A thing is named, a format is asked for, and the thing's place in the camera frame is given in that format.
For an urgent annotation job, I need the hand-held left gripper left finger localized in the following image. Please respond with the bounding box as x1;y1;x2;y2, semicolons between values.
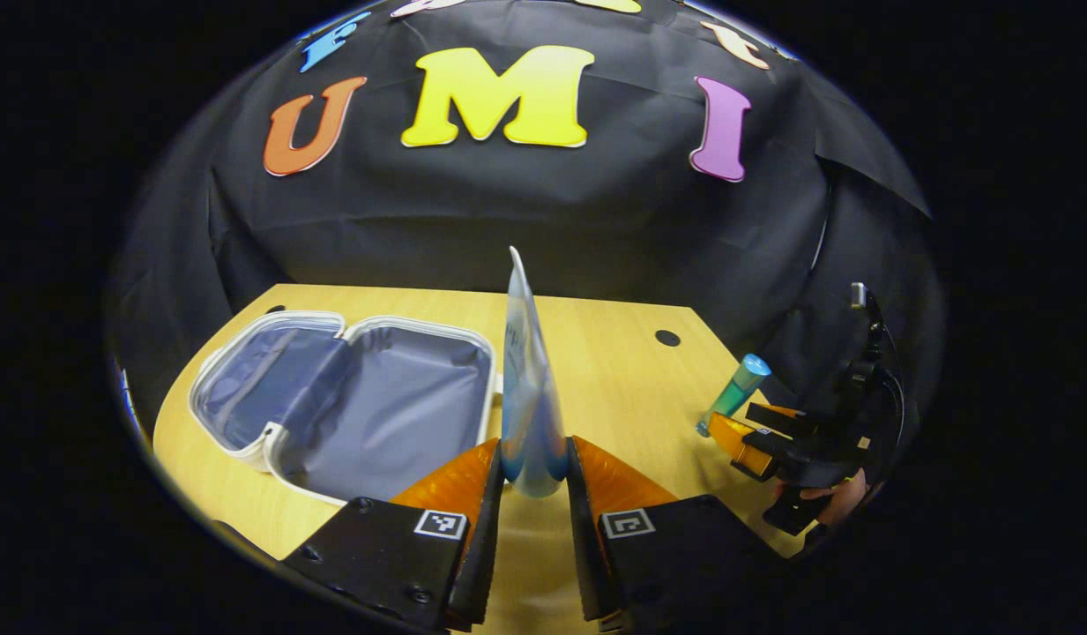
283;437;506;631

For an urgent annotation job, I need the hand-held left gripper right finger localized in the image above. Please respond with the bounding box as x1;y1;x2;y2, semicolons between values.
565;435;804;634

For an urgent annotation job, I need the white suitcase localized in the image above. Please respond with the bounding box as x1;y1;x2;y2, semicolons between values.
188;310;504;508

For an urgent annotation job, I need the black backdrop cloth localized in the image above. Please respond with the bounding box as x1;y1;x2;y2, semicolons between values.
107;0;945;459

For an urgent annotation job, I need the white and blue tube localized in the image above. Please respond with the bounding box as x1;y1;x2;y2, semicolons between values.
501;247;569;499

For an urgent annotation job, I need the teal bottle with blue cap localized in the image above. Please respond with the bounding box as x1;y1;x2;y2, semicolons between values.
695;354;771;438

